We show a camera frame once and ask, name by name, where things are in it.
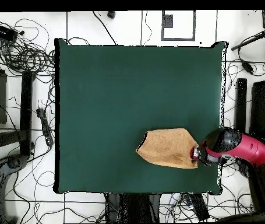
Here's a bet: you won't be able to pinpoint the tangled black cables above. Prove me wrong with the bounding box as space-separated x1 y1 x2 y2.
0 18 56 78

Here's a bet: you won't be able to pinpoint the black metal stand frame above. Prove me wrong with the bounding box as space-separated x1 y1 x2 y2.
0 70 36 156
234 78 248 132

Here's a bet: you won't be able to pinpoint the dark green tablecloth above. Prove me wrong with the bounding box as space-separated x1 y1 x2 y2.
53 37 228 195

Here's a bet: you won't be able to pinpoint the black power strip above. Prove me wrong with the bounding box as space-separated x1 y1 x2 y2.
189 193 210 222
36 107 54 147

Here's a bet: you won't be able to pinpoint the tan terry towel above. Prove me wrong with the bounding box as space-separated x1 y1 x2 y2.
135 127 199 169

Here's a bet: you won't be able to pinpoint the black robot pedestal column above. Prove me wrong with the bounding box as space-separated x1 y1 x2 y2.
105 192 162 223

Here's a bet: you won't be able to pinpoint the black power adapter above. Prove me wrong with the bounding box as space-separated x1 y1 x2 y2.
241 59 255 75

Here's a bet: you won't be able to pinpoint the black tripod rod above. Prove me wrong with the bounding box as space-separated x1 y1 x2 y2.
230 29 265 51

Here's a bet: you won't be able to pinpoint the black switch box with ports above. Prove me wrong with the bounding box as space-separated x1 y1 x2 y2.
0 21 19 43

